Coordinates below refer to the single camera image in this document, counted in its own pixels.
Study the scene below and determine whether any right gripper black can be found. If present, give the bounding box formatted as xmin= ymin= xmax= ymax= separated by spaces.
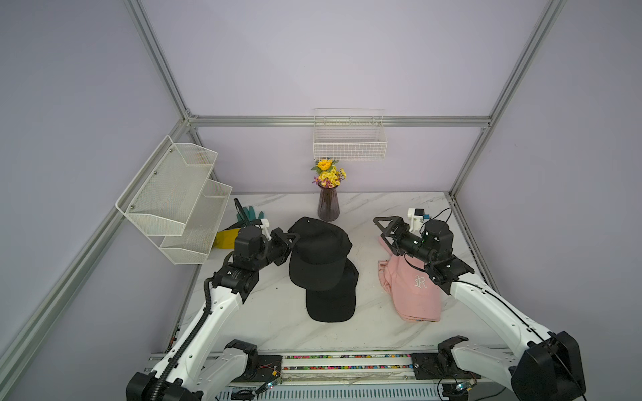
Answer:
xmin=374 ymin=217 xmax=435 ymax=265

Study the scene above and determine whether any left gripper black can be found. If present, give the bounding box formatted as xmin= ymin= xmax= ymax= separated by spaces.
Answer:
xmin=253 ymin=229 xmax=299 ymax=272

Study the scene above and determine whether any black cap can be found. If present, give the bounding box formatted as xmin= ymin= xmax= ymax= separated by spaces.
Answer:
xmin=288 ymin=217 xmax=353 ymax=292
xmin=305 ymin=259 xmax=359 ymax=323

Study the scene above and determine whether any pink cap white R logo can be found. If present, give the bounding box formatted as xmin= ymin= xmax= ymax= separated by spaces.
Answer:
xmin=378 ymin=237 xmax=442 ymax=322

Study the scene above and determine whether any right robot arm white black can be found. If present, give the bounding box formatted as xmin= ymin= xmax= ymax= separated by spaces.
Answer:
xmin=373 ymin=216 xmax=586 ymax=400

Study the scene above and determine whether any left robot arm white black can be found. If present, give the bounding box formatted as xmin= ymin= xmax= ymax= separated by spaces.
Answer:
xmin=125 ymin=217 xmax=300 ymax=400

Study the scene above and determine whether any green rubber glove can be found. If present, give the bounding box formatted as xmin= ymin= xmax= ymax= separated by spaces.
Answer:
xmin=237 ymin=206 xmax=265 ymax=224

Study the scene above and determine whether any yellow black work glove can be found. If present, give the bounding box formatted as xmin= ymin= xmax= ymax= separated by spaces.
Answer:
xmin=212 ymin=228 xmax=240 ymax=249

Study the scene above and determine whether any dark purple glass vase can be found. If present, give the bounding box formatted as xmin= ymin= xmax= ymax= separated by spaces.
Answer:
xmin=317 ymin=187 xmax=340 ymax=222

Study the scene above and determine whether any yellow flower bouquet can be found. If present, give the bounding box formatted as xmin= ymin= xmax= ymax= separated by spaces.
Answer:
xmin=311 ymin=159 xmax=347 ymax=189

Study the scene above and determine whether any white mesh two-tier shelf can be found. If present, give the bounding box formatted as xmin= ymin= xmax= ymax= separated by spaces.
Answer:
xmin=115 ymin=136 xmax=232 ymax=265

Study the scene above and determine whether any aluminium back crossbar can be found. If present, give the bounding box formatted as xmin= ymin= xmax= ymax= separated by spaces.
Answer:
xmin=191 ymin=115 xmax=492 ymax=128

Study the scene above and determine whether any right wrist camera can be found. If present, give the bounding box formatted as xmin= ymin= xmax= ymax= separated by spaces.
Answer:
xmin=407 ymin=208 xmax=431 ymax=232

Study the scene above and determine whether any white wire wall basket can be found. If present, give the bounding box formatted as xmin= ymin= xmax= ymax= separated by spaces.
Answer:
xmin=313 ymin=108 xmax=388 ymax=162

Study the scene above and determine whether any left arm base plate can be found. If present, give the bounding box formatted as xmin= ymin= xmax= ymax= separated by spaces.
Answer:
xmin=234 ymin=355 xmax=283 ymax=383

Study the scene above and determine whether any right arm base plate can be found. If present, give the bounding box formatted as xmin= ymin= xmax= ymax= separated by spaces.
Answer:
xmin=411 ymin=352 xmax=481 ymax=381

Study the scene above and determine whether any aluminium front rail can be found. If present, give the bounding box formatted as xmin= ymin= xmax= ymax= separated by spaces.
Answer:
xmin=132 ymin=350 xmax=563 ymax=401

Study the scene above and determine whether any aluminium frame post left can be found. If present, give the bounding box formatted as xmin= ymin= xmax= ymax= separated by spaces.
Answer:
xmin=124 ymin=0 xmax=192 ymax=120

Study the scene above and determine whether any aluminium frame post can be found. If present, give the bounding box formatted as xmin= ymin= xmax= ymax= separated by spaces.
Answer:
xmin=124 ymin=0 xmax=192 ymax=120
xmin=448 ymin=0 xmax=567 ymax=199

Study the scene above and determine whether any aluminium frame post right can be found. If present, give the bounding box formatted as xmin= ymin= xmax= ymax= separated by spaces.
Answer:
xmin=448 ymin=0 xmax=567 ymax=199

